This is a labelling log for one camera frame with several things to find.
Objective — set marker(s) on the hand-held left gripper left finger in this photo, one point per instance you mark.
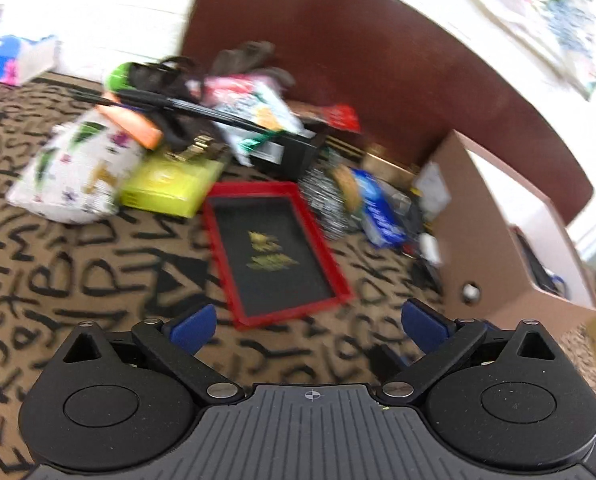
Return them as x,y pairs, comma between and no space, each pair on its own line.
195,322

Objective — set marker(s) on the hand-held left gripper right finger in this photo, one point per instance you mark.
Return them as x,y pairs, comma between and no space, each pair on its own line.
423,325

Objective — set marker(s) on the red and black tray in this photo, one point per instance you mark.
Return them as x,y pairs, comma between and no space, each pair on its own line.
238,270

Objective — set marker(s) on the black utility knife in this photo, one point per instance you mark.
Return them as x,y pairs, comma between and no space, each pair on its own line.
423,275

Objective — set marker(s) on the white capsule case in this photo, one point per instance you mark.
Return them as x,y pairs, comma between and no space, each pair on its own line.
428,249

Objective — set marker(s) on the blue flat box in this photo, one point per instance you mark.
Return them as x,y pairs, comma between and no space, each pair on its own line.
378,215

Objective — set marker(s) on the clear plastic bag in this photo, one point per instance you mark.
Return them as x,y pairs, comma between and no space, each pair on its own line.
403,205

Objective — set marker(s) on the yellow-green flat box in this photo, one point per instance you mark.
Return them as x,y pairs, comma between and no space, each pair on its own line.
168,185

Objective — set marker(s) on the silver glitter packet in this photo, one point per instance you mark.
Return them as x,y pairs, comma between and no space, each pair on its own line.
323,200

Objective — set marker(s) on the small brown cardboard box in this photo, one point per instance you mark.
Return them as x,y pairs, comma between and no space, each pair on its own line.
383,160

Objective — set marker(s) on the black box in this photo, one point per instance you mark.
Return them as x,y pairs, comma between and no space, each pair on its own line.
298,157

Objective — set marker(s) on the white patterned pouch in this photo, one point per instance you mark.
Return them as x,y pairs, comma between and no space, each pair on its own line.
68,175

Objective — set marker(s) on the bamboo stick bundle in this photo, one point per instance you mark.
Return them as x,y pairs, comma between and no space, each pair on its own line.
343,146

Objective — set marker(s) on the orange flat packet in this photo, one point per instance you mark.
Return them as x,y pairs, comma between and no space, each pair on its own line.
138,127

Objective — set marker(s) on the long black pen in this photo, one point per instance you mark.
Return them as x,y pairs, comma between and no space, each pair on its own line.
188,106

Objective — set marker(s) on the red brown snack wrapper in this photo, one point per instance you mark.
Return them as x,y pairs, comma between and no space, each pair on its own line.
340,116

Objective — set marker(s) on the white green orange snack packet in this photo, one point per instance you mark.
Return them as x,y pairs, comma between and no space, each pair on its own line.
258,105

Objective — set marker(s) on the green plastic object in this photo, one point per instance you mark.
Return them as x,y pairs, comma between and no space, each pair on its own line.
120,75

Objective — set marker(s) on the brown wooden headboard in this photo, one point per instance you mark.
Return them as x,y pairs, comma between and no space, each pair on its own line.
378,60

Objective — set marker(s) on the grey-brown glove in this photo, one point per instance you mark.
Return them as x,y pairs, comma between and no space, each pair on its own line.
243,57

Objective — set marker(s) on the blue tissue pack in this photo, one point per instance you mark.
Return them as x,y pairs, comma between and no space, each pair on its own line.
8,57

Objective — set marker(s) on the floral wall picture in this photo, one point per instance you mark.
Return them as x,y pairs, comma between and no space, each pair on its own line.
553,10

